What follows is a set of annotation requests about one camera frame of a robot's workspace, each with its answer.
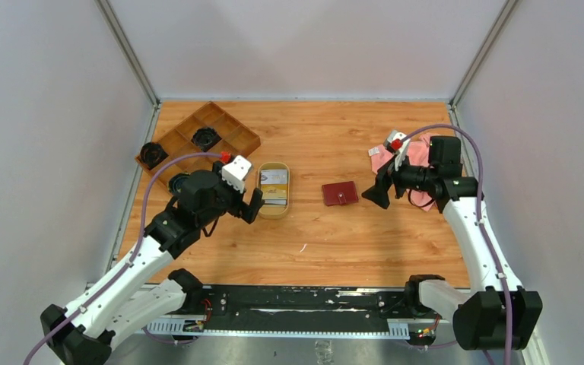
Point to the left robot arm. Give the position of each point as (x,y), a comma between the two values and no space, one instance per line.
(89,328)

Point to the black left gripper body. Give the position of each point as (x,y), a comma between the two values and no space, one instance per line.
(230,198)

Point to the beige oval tray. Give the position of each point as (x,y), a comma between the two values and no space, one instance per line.
(274,209)

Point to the gold card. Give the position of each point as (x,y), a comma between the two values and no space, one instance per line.
(274,191)

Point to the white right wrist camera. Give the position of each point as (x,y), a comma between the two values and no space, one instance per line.
(397,143)

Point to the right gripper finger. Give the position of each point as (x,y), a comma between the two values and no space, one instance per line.
(379,196)
(386,174)

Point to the black round part left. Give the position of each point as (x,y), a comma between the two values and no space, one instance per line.
(151,155)

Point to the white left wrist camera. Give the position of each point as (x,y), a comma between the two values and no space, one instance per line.
(236,172)

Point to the black round part lower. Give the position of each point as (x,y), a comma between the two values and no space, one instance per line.
(175,184)

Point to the black round part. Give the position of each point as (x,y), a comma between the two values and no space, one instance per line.
(175,184)
(151,155)
(205,138)

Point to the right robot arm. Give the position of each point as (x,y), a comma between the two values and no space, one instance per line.
(498,312)

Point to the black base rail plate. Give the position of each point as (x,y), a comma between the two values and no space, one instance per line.
(299,312)

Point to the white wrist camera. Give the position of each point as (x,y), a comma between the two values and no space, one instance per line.
(397,143)
(236,172)

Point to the red leather card holder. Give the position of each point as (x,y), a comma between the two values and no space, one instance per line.
(339,193)

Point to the brown wooden divided tray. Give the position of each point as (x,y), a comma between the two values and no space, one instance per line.
(179,121)

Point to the silver VIP card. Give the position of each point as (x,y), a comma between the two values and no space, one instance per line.
(274,177)

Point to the pink cloth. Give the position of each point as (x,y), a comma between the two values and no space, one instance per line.
(418,151)

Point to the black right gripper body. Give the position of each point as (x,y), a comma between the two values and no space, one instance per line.
(411,176)

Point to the black round part upper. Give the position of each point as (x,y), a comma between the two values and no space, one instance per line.
(205,138)

